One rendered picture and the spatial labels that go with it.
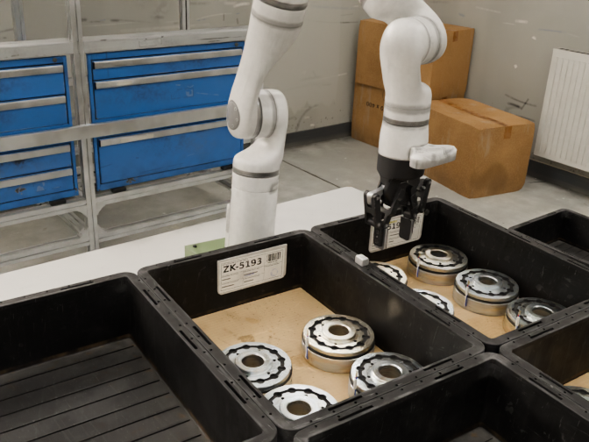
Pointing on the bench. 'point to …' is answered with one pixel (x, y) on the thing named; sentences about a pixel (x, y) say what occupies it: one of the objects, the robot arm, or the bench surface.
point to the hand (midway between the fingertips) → (393, 234)
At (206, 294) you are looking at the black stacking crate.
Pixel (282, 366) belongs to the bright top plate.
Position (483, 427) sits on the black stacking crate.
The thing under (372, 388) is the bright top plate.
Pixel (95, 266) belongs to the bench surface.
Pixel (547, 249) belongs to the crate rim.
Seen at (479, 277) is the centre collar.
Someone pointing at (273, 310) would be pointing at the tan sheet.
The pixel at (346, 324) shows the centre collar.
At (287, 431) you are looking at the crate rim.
